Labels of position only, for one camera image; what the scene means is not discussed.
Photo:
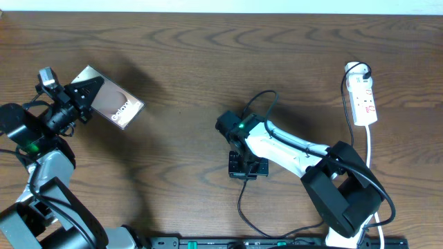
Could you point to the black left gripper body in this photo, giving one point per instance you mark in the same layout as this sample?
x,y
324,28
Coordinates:
x,y
63,113

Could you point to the white power strip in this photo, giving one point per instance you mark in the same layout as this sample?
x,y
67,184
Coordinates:
x,y
358,81

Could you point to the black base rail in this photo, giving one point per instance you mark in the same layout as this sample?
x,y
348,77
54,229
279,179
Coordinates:
x,y
250,243

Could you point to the Galaxy smartphone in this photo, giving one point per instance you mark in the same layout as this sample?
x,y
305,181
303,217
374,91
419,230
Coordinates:
x,y
113,102

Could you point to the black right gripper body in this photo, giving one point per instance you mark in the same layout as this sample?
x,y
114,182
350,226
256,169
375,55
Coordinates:
x,y
241,167

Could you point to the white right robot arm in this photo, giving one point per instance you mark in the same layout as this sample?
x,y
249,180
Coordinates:
x,y
340,185

